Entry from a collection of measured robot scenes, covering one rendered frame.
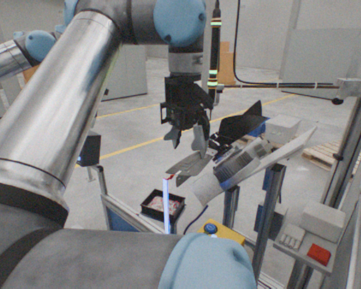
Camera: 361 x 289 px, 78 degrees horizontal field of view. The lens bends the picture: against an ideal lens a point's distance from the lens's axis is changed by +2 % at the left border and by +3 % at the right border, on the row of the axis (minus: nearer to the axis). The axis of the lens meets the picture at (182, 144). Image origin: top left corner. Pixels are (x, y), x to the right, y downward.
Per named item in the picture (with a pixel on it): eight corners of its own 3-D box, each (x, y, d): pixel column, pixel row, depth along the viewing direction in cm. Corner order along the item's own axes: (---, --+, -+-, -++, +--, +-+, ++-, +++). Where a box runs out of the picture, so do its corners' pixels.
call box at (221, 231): (242, 256, 88) (246, 236, 84) (230, 274, 81) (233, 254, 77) (208, 235, 97) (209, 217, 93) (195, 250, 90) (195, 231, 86)
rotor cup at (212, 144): (236, 145, 131) (222, 128, 133) (230, 149, 118) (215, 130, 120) (218, 159, 137) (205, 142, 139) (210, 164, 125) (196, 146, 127)
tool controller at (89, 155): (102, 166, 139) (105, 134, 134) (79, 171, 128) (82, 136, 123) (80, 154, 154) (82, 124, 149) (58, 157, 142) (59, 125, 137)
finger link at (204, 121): (195, 142, 56) (185, 109, 54) (199, 139, 57) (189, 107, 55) (210, 140, 52) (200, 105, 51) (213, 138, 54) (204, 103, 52)
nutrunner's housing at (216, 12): (214, 108, 113) (221, 1, 93) (215, 110, 109) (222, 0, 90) (206, 108, 113) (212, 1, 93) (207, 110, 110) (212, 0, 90)
